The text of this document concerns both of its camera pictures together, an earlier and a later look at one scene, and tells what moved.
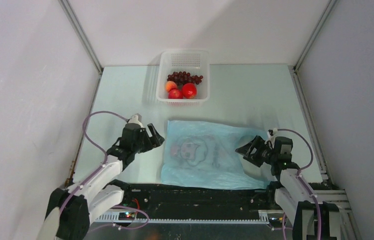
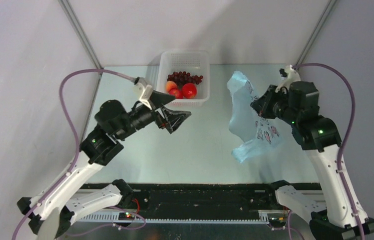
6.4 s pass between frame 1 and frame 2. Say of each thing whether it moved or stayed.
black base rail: stayed
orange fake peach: stayed
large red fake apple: stayed
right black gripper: moved
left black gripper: moved
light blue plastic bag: moved
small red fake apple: stayed
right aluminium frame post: stayed
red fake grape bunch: stayed
